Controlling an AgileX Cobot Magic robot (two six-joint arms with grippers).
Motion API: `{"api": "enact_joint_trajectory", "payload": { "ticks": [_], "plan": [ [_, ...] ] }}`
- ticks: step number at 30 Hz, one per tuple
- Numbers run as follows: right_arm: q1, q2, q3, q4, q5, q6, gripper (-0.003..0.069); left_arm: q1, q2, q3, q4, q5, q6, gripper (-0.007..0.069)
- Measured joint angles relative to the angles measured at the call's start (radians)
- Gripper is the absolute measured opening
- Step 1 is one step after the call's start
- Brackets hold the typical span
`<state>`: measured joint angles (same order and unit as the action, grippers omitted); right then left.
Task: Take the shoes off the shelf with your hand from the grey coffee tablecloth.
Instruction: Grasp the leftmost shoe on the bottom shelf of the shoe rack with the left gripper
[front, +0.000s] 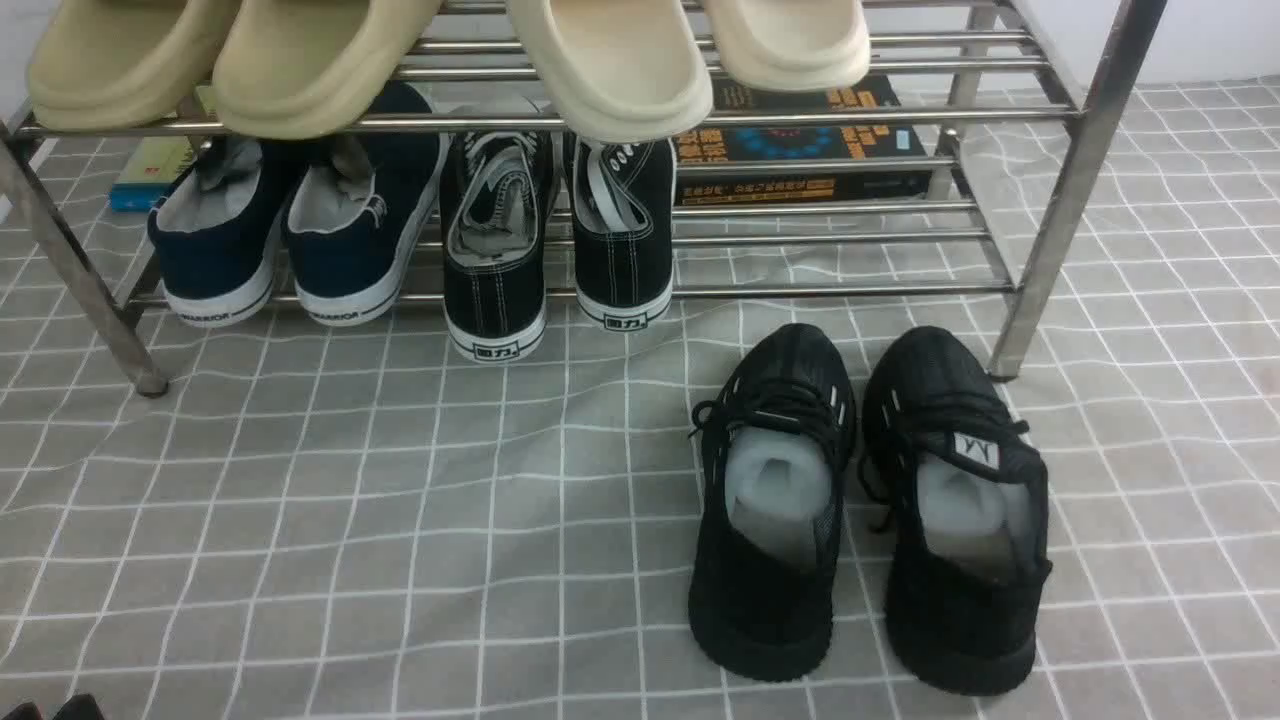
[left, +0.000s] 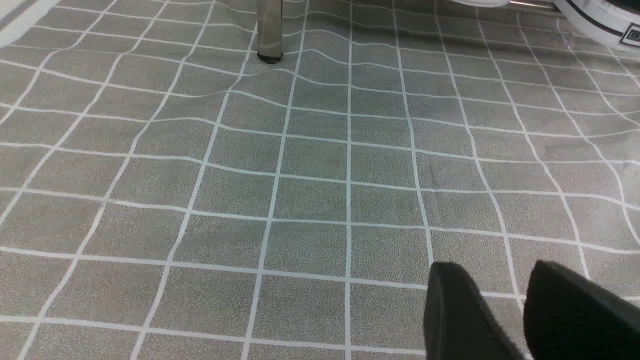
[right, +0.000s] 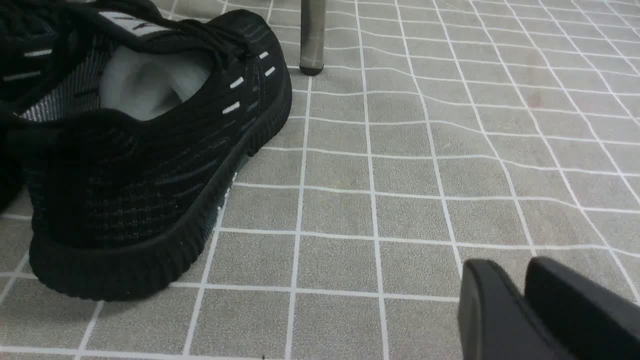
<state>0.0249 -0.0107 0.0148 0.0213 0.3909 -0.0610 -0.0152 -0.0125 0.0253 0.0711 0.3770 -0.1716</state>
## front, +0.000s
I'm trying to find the navy slip-on shoe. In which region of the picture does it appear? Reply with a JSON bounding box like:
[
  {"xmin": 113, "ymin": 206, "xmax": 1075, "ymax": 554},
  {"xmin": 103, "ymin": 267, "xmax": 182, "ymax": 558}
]
[
  {"xmin": 283, "ymin": 132, "xmax": 451, "ymax": 327},
  {"xmin": 147, "ymin": 135, "xmax": 306, "ymax": 328}
]

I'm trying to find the steel shoe rack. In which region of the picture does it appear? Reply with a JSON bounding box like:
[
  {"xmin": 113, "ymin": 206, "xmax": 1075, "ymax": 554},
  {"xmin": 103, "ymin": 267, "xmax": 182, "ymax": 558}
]
[{"xmin": 3, "ymin": 1, "xmax": 1167, "ymax": 398}]

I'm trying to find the black knit sneaker left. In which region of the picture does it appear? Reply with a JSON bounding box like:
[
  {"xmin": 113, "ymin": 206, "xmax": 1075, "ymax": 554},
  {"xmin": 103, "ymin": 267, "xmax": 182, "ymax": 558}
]
[{"xmin": 687, "ymin": 323, "xmax": 856, "ymax": 683}]

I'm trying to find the black knit sneaker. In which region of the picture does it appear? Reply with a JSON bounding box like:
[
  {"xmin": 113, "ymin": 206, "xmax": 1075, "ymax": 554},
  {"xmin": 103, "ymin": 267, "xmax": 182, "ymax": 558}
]
[
  {"xmin": 858, "ymin": 325, "xmax": 1053, "ymax": 697},
  {"xmin": 687, "ymin": 323, "xmax": 856, "ymax": 683}
]

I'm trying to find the black canvas sneaker right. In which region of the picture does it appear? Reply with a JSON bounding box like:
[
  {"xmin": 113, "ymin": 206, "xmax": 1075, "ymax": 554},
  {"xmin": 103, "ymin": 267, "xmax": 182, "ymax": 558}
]
[{"xmin": 563, "ymin": 133, "xmax": 677, "ymax": 332}]

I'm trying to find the black canvas sneaker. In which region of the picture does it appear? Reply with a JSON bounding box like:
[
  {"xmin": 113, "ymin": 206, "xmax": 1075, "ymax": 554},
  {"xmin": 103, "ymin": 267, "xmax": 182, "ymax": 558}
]
[
  {"xmin": 439, "ymin": 131, "xmax": 559, "ymax": 363},
  {"xmin": 563, "ymin": 133, "xmax": 677, "ymax": 332}
]

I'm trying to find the black canvas sneaker left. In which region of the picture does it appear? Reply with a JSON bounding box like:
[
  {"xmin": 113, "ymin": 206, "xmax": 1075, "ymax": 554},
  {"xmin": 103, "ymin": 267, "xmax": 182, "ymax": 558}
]
[{"xmin": 439, "ymin": 131, "xmax": 559, "ymax": 363}]

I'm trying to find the black orange book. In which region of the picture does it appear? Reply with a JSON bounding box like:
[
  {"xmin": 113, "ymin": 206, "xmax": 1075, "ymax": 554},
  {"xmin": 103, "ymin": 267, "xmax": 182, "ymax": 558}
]
[{"xmin": 675, "ymin": 76, "xmax": 937, "ymax": 208}]

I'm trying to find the cream slipper centre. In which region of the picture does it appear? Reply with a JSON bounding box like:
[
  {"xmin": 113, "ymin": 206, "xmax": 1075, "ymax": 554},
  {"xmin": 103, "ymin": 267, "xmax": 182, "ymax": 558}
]
[{"xmin": 506, "ymin": 1, "xmax": 713, "ymax": 143}]

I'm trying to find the cream slipper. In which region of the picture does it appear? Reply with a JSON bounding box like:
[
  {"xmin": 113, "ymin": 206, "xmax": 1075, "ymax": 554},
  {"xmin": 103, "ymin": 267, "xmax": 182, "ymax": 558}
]
[
  {"xmin": 701, "ymin": 1, "xmax": 870, "ymax": 92},
  {"xmin": 506, "ymin": 1, "xmax": 713, "ymax": 143}
]

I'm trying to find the black knit sneaker right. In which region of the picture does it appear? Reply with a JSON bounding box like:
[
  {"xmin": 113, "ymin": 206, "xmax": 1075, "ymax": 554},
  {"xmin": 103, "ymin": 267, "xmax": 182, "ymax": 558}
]
[{"xmin": 858, "ymin": 325, "xmax": 1053, "ymax": 697}]

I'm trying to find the cream slipper right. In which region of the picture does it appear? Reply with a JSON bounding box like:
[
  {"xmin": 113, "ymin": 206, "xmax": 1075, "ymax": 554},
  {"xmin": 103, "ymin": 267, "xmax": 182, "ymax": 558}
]
[{"xmin": 701, "ymin": 1, "xmax": 870, "ymax": 92}]

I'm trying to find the tan slipper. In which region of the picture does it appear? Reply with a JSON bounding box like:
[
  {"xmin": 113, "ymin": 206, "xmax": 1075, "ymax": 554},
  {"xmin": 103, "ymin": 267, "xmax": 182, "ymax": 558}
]
[
  {"xmin": 27, "ymin": 1, "xmax": 241, "ymax": 132},
  {"xmin": 212, "ymin": 1, "xmax": 443, "ymax": 140}
]

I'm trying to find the green blue book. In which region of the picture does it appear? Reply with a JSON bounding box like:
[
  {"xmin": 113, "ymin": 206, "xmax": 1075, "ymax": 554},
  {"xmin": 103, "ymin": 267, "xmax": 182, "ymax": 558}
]
[{"xmin": 108, "ymin": 136, "xmax": 195, "ymax": 213}]

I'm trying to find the tan slipper far left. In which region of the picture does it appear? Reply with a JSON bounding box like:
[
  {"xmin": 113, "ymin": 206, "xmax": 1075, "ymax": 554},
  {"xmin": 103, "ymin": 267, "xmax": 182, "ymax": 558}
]
[{"xmin": 27, "ymin": 1, "xmax": 241, "ymax": 132}]

